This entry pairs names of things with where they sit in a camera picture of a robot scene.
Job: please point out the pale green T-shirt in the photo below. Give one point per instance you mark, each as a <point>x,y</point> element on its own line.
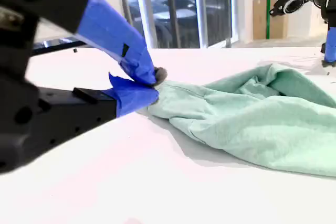
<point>249,129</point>

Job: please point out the cardboard box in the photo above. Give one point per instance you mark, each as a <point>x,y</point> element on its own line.
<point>260,19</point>

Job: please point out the dark glossy flat panel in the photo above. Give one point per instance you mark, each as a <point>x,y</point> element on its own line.
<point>57,45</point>

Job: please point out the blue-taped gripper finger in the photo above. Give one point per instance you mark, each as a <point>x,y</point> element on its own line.
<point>110,32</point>
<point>330,45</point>
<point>92,108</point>

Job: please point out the glass window wall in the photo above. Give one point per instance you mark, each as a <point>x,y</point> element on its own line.
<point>183,11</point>

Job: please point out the green upright strip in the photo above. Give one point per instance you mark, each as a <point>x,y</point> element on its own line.
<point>268,19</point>

